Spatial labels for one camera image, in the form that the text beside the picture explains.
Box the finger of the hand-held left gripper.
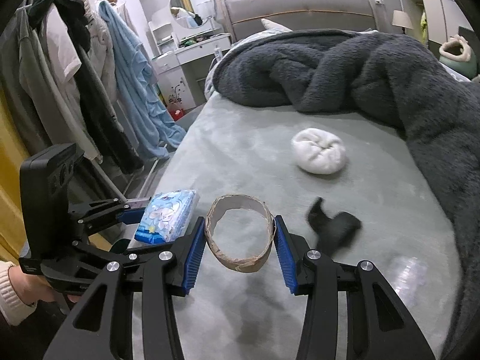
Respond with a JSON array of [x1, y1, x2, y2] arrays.
[[73, 234, 184, 267], [69, 197, 152, 233]]

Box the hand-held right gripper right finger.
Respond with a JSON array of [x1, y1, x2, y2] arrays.
[[274, 215, 436, 360]]

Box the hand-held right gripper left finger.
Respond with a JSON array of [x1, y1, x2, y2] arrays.
[[45, 215, 207, 360]]

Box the blue tissue packet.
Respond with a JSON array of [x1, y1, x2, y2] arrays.
[[134, 189, 199, 244]]

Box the cardboard tape roll core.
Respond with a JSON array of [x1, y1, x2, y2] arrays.
[[204, 193, 277, 274]]

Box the black sock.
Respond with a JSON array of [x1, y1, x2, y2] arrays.
[[307, 197, 362, 252]]

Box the small white sock ball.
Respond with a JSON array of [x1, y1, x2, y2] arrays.
[[291, 127, 346, 175]]

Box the clear plastic air cushion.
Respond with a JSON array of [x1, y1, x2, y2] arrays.
[[388, 257, 428, 301]]

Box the person's left forearm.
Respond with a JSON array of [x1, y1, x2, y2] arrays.
[[0, 262, 38, 327]]

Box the person's left hand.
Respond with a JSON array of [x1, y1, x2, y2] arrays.
[[17, 268, 81, 304]]

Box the yellow curtain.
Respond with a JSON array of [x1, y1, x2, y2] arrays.
[[0, 82, 42, 263]]

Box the white clothes rack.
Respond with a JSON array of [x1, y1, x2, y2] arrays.
[[56, 0, 167, 205]]

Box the black trousers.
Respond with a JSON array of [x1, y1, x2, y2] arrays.
[[73, 45, 145, 175]]

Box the bed with grey headboard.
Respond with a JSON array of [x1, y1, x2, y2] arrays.
[[150, 0, 480, 360]]

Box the grey green coat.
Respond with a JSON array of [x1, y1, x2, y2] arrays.
[[0, 7, 94, 158]]

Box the light blue robe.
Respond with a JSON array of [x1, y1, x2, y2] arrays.
[[98, 0, 187, 160]]

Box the beige sweater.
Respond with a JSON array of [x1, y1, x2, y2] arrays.
[[80, 0, 117, 98]]

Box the white shirt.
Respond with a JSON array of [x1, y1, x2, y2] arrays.
[[45, 4, 81, 83]]

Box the blue patterned duvet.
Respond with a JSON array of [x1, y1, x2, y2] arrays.
[[204, 30, 480, 102]]

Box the white dressing table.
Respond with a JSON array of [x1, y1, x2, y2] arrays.
[[148, 19, 232, 115]]

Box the black hanging garment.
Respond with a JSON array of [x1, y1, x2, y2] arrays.
[[28, 0, 92, 51]]

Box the dark grey fluffy blanket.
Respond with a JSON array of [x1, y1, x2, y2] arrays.
[[214, 30, 480, 360]]

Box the white vanity lamp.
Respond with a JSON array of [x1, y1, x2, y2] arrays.
[[195, 0, 217, 36]]

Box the white pillow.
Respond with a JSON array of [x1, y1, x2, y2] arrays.
[[260, 18, 293, 32]]

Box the green cream plush pet bed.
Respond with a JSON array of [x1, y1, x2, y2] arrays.
[[439, 34, 480, 81]]

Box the bedside table lamp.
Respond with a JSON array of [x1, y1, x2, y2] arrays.
[[392, 10, 414, 34]]

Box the black desk chair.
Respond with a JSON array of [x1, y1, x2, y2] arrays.
[[458, 25, 479, 46]]

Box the white wardrobe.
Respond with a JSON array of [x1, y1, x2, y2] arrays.
[[394, 0, 480, 46]]

